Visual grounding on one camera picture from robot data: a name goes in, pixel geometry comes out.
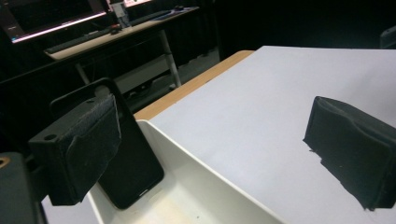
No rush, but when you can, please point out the white table cover board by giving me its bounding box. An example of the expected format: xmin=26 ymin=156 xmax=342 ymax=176
xmin=41 ymin=46 xmax=396 ymax=224

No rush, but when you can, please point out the desk with grey metal frame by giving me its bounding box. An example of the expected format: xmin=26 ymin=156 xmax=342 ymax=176
xmin=43 ymin=6 xmax=201 ymax=94

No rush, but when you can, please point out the wooden table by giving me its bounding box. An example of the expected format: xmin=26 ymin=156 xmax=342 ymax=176
xmin=134 ymin=49 xmax=255 ymax=121

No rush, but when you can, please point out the small bottle on desk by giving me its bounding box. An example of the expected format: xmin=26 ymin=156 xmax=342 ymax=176
xmin=111 ymin=2 xmax=133 ymax=29

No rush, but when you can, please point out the black smartphone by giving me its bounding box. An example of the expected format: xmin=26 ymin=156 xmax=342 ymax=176
xmin=49 ymin=77 xmax=165 ymax=210

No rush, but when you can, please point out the dark desk pad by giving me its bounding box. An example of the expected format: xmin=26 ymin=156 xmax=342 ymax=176
xmin=129 ymin=7 xmax=191 ymax=27

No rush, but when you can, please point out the black keyboard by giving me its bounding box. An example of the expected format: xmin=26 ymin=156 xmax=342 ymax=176
xmin=45 ymin=28 xmax=110 ymax=54

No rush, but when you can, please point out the white plastic bin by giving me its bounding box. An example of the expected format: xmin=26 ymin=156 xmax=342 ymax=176
xmin=87 ymin=119 xmax=289 ymax=224

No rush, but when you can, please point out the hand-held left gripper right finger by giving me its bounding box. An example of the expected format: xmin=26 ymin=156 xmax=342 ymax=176
xmin=303 ymin=95 xmax=396 ymax=211

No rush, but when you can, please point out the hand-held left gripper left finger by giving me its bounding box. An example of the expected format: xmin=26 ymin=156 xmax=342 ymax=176
xmin=28 ymin=92 xmax=123 ymax=207

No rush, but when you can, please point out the computer monitor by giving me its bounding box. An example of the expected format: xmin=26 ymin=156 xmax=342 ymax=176
xmin=0 ymin=0 xmax=108 ymax=45

